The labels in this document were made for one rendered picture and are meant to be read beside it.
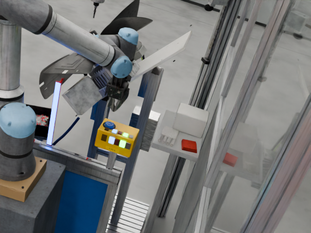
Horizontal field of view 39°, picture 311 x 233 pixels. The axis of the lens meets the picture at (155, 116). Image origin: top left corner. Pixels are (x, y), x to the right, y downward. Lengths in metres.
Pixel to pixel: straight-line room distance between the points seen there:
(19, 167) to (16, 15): 0.52
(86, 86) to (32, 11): 0.95
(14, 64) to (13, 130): 0.21
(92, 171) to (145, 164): 1.51
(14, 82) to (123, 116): 2.51
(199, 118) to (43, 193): 1.03
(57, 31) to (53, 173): 0.59
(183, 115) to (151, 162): 1.27
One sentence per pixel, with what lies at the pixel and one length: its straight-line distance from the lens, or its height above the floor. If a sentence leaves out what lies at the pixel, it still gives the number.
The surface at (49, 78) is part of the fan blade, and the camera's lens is 2.34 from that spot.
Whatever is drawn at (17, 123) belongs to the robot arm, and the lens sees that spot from 1.47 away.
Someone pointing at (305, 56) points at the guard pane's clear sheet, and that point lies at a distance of 0.91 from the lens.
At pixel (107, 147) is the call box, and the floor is 1.00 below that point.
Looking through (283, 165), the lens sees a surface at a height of 1.74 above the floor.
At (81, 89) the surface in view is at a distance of 2.19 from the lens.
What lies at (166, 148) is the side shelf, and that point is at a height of 0.86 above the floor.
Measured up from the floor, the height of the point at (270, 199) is 1.67.
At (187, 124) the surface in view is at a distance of 2.34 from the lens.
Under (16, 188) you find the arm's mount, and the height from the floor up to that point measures 1.05.
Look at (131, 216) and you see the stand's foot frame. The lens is 2.93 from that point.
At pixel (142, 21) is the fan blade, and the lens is 2.08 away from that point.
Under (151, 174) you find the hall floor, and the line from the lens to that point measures 3.42.
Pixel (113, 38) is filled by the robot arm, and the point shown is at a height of 1.49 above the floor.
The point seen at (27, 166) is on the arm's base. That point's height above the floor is 1.09.
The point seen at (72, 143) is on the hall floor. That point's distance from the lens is 3.53.
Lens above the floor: 2.11
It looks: 31 degrees down
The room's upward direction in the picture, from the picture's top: 16 degrees clockwise
